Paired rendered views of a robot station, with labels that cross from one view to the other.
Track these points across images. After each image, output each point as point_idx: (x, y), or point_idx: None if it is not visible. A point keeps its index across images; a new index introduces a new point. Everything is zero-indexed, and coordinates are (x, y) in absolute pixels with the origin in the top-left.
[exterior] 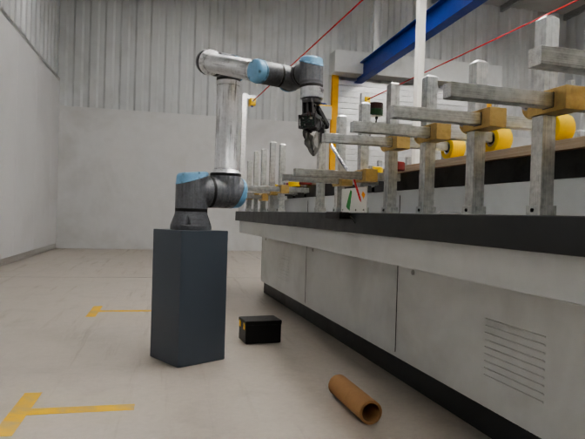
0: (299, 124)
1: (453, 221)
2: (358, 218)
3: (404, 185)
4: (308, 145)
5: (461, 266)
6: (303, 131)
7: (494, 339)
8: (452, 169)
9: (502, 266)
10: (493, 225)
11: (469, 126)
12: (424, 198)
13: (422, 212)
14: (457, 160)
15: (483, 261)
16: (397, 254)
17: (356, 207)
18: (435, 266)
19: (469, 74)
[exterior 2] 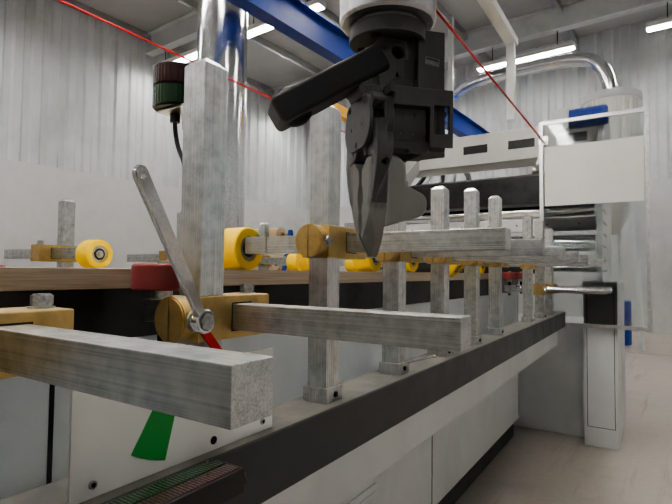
0: (450, 130)
1: (450, 368)
2: (262, 454)
3: (80, 327)
4: (391, 211)
5: (432, 420)
6: (392, 141)
7: None
8: (260, 290)
9: (457, 396)
10: (473, 359)
11: (450, 259)
12: (405, 347)
13: (408, 370)
14: (285, 277)
15: (446, 401)
16: (345, 476)
17: (218, 430)
18: (407, 443)
19: (445, 199)
